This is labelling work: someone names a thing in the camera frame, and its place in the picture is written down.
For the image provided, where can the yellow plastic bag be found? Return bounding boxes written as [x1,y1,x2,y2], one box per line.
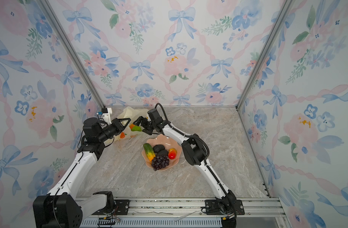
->
[114,107,149,141]

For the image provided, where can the corner aluminium post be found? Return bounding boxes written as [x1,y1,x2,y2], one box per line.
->
[37,1,105,109]
[236,0,293,111]

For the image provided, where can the red yellow peach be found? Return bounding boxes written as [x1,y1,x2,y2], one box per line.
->
[168,148,177,160]

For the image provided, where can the left corner aluminium post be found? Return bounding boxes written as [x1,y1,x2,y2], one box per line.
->
[37,1,105,109]

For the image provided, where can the dark avocado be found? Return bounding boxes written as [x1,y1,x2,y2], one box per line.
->
[153,144,165,154]
[156,150,169,158]

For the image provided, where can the green custard apple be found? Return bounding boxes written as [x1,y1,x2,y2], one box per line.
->
[131,125,142,132]

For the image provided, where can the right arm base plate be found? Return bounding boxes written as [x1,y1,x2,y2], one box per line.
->
[202,199,245,216]

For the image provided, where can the pink scalloped plate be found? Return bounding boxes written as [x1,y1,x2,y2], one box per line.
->
[142,135,182,171]

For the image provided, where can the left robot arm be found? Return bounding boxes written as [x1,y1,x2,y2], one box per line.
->
[33,117,131,228]

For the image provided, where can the right corner aluminium post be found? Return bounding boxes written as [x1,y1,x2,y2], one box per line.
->
[236,0,293,111]

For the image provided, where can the purple grape bunch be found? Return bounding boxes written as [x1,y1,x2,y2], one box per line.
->
[151,156,170,171]

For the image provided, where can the aluminium front rail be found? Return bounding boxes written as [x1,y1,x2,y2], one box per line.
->
[79,198,290,228]

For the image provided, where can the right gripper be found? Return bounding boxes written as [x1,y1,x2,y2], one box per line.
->
[133,115,158,134]

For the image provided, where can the green yellow cucumber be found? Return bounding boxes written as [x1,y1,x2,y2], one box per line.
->
[143,143,156,162]

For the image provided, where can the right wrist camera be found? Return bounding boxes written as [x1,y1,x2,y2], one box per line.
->
[147,108,162,123]

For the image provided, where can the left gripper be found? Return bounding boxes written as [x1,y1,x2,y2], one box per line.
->
[100,118,132,143]

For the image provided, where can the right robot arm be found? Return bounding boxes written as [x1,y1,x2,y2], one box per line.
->
[133,116,245,217]

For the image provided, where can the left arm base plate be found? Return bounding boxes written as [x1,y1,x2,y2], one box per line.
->
[98,199,130,215]

